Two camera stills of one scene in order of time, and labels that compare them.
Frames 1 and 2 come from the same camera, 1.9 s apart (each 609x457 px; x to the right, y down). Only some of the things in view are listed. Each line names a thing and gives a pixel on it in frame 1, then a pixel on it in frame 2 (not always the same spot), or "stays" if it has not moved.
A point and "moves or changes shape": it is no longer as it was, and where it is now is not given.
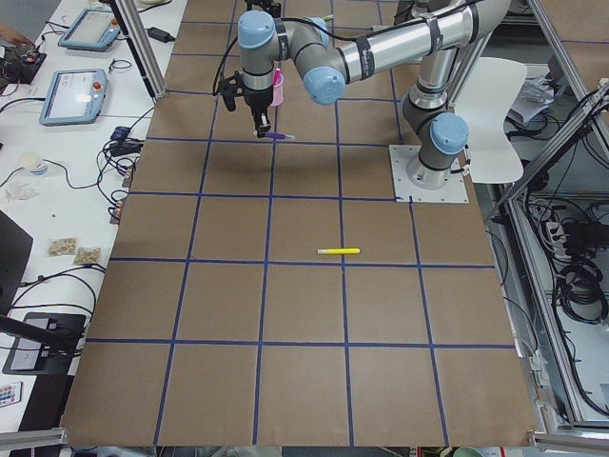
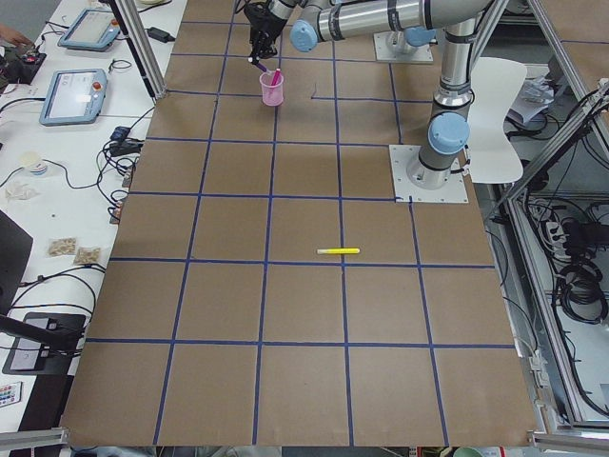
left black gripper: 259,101 -> 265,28
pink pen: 277,79 stays
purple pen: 280,136 moves or changes shape
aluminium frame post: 137,32 stays
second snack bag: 87,255 stays
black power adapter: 160,34 stays
